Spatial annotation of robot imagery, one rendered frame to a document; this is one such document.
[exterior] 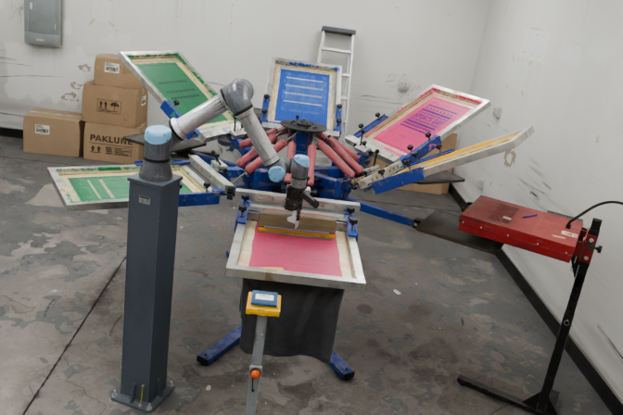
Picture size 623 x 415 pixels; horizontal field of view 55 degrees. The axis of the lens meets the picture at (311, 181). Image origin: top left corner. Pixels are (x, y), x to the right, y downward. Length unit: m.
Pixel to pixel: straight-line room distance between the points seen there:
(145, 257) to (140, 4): 4.63
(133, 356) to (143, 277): 0.45
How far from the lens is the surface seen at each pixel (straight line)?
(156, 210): 2.81
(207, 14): 7.04
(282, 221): 2.94
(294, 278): 2.51
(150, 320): 3.07
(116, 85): 6.89
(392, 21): 7.05
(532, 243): 3.21
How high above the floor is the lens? 2.11
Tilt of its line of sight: 18 degrees down
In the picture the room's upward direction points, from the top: 8 degrees clockwise
